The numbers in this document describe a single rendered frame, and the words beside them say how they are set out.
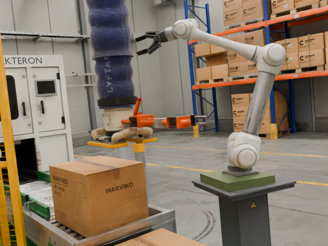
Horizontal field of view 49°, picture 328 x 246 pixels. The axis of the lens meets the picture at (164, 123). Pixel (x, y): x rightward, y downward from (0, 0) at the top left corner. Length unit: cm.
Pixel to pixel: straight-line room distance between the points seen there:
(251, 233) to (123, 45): 141
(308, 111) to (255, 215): 835
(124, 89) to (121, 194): 66
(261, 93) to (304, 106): 852
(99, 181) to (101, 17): 93
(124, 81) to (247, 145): 79
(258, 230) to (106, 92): 131
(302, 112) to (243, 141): 862
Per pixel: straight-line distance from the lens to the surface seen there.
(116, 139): 192
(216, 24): 1244
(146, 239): 218
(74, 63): 1216
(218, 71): 1062
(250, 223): 245
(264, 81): 219
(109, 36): 202
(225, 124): 1210
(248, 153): 212
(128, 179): 227
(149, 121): 175
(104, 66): 203
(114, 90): 200
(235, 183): 223
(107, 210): 223
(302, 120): 1076
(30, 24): 1176
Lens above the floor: 136
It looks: 4 degrees down
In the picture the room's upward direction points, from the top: 5 degrees counter-clockwise
